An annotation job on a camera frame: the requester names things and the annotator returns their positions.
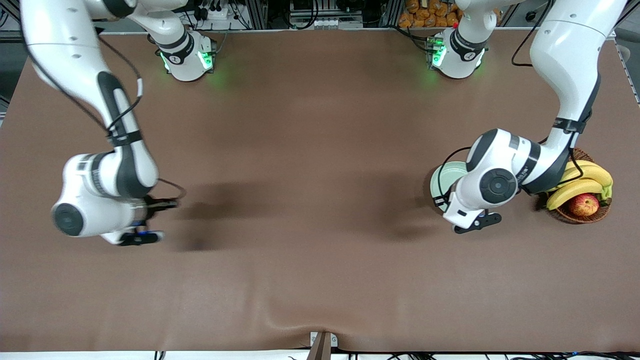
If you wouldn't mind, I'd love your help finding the pale green round plate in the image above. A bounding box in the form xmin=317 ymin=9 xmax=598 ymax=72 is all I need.
xmin=430 ymin=161 xmax=469 ymax=213

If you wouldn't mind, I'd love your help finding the brown wicker basket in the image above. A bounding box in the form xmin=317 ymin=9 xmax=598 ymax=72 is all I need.
xmin=545 ymin=147 xmax=612 ymax=224

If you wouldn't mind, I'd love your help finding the long yellow banana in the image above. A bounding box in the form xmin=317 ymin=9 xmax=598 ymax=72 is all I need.
xmin=546 ymin=178 xmax=604 ymax=211

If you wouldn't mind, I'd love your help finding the red apple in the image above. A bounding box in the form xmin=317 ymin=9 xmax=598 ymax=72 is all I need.
xmin=568 ymin=193 xmax=600 ymax=217

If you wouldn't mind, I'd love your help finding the brown table mat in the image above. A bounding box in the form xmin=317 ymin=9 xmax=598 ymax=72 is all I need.
xmin=0 ymin=29 xmax=640 ymax=353

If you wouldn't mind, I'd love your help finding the large yellow banana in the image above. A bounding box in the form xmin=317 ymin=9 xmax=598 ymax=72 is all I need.
xmin=557 ymin=165 xmax=614 ymax=189

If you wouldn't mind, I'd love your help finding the bag of orange pastries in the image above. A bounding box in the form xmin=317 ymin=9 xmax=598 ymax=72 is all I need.
xmin=398 ymin=0 xmax=463 ymax=29

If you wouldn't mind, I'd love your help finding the white power strip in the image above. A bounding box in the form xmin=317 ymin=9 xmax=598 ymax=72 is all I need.
xmin=197 ymin=4 xmax=231 ymax=21

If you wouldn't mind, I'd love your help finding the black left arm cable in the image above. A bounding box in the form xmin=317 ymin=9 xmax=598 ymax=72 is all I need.
xmin=437 ymin=0 xmax=601 ymax=201

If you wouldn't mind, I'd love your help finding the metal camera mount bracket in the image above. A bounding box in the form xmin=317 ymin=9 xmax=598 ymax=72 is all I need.
xmin=306 ymin=331 xmax=339 ymax=360

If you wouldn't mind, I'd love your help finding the aluminium frame strut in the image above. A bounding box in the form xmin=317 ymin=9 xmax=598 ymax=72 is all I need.
xmin=614 ymin=0 xmax=640 ymax=41

